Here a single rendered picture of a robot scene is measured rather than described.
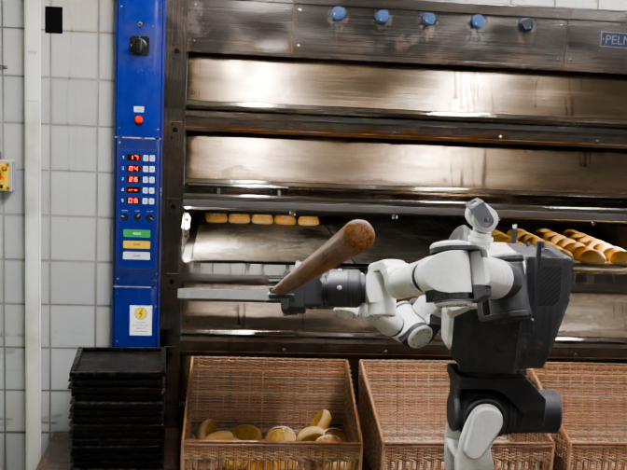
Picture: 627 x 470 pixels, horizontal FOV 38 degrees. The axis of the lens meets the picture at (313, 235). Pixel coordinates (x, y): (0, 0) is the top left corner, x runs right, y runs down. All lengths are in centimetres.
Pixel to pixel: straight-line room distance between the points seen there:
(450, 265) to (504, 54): 152
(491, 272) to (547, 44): 154
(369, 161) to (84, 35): 103
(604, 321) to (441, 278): 169
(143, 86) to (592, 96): 155
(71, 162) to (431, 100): 123
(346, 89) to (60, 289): 119
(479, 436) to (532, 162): 124
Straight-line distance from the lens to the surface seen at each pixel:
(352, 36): 312
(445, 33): 318
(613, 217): 323
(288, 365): 318
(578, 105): 330
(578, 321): 342
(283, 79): 308
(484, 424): 235
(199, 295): 260
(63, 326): 322
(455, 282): 183
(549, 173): 329
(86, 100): 310
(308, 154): 310
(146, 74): 305
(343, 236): 81
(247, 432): 311
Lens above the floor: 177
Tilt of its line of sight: 9 degrees down
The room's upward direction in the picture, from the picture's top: 3 degrees clockwise
